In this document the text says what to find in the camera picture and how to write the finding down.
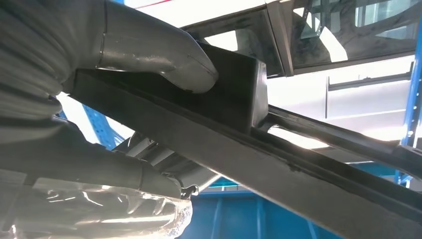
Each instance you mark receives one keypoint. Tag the blue metal shelf rack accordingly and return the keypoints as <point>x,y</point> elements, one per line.
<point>247,214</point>

